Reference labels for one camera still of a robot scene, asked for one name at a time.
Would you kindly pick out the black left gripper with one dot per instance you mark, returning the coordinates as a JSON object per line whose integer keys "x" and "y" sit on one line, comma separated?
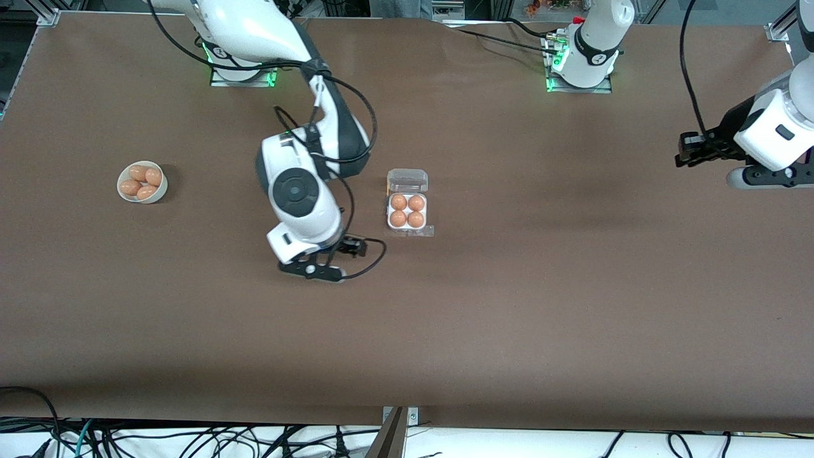
{"x": 723, "y": 137}

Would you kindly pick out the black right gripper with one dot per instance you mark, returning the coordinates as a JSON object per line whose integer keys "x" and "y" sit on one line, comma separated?
{"x": 344, "y": 245}

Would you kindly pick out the brown egg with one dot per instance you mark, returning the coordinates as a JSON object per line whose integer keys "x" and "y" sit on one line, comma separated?
{"x": 130, "y": 187}
{"x": 147, "y": 192}
{"x": 416, "y": 219}
{"x": 154, "y": 176}
{"x": 138, "y": 172}
{"x": 398, "y": 218}
{"x": 416, "y": 203}
{"x": 399, "y": 202}

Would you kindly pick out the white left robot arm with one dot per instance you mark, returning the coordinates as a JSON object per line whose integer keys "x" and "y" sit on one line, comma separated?
{"x": 594, "y": 38}

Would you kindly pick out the clear plastic egg box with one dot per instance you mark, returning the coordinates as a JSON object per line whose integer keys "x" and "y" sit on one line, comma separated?
{"x": 407, "y": 179}

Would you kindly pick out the white round bowl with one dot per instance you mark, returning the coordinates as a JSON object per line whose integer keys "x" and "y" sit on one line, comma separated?
{"x": 159, "y": 194}

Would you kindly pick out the orange background objects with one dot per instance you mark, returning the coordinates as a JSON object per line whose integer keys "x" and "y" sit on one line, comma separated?
{"x": 534, "y": 6}

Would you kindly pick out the grey fabric background object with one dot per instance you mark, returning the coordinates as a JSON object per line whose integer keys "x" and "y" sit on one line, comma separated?
{"x": 400, "y": 7}

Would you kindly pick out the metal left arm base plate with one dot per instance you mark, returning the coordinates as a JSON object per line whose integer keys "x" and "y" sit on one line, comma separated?
{"x": 604, "y": 88}

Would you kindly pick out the aluminium profile post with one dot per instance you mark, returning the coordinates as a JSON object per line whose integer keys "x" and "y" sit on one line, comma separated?
{"x": 779, "y": 30}
{"x": 44, "y": 13}

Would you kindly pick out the grey metal bracket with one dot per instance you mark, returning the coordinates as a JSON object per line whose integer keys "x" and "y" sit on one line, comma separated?
{"x": 413, "y": 416}

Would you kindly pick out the dark camera stand beam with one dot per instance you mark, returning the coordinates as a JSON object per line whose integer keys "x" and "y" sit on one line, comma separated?
{"x": 388, "y": 442}

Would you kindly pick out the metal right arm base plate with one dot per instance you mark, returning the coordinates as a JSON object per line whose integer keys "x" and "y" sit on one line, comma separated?
{"x": 219, "y": 81}

